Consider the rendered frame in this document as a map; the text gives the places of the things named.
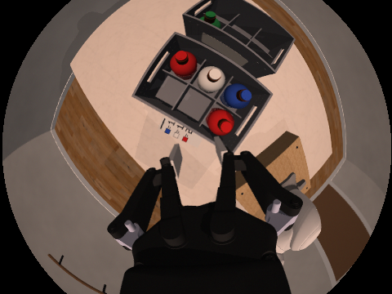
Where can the white paper pick list strip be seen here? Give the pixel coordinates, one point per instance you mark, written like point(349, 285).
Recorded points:
point(173, 128)

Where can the dark grey divided crate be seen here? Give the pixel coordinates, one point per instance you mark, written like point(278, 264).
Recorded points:
point(189, 108)
point(240, 15)

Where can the beige bottle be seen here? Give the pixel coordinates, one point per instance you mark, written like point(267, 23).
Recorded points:
point(211, 81)

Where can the dark red bottle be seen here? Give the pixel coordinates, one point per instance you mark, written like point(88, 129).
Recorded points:
point(220, 121)
point(184, 64)

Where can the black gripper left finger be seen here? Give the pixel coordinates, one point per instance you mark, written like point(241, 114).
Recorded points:
point(134, 219)

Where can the green bottle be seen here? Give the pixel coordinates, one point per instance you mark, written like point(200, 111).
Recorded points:
point(210, 17)

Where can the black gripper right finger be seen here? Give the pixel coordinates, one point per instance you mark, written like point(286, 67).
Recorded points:
point(281, 207)

